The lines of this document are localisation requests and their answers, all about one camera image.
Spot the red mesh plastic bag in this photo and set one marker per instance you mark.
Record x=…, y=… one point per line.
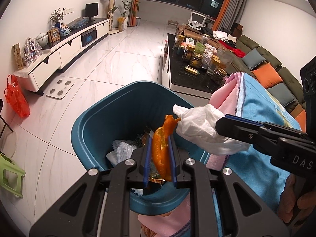
x=14, y=96

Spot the orange grey curtain right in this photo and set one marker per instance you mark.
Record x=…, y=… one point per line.
x=230, y=13

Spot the gold foil snack bag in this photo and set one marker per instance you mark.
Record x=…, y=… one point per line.
x=154, y=174

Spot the green plastic stool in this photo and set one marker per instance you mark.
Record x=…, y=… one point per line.
x=12, y=176

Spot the pink cloth under tablecloth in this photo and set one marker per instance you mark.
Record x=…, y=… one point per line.
x=177, y=222

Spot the blue floral tablecloth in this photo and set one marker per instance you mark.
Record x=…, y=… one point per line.
x=253, y=166

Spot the small potted bonsai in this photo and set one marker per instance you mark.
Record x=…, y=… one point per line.
x=57, y=16

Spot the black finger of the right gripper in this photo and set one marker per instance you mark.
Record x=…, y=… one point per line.
x=262, y=135

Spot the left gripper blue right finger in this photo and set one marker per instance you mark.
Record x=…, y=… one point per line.
x=173, y=161

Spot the black monitor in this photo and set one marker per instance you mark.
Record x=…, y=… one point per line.
x=91, y=10

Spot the black coffee table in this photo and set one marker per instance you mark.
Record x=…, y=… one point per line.
x=180, y=78

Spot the person's right hand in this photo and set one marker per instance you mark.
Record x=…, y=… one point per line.
x=288, y=200

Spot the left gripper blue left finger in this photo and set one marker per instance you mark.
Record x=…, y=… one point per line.
x=147, y=158

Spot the white bathroom scale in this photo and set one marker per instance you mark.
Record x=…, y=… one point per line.
x=60, y=88

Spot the white ceramic pot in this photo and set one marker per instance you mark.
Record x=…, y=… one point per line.
x=42, y=39

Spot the orange peel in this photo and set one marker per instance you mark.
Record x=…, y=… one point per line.
x=160, y=146

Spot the glass jar gold lid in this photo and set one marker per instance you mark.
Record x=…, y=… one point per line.
x=196, y=60

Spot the orange cushion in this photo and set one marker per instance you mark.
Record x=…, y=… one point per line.
x=301, y=119
x=267, y=76

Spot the white office chair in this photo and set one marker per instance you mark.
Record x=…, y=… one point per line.
x=197, y=20

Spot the orange curtain left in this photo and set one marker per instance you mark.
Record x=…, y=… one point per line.
x=133, y=13

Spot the white standing air conditioner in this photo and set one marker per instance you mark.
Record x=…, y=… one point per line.
x=121, y=0

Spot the white tissue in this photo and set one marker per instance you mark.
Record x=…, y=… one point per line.
x=197, y=125

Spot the teal plastic trash bin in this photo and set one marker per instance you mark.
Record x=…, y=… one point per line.
x=124, y=115

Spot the tall green potted plant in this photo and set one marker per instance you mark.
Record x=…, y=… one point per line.
x=126, y=12

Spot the white black TV cabinet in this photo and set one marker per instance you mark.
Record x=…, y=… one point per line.
x=60, y=55

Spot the wooden photo frame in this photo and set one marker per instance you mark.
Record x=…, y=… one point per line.
x=53, y=35

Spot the grey-blue cushion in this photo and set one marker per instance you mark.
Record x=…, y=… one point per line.
x=253, y=59
x=282, y=94

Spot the olive green sofa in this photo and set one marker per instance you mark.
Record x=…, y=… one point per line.
x=246, y=44

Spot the shiny wrapped candy bag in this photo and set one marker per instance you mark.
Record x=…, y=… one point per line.
x=32, y=51

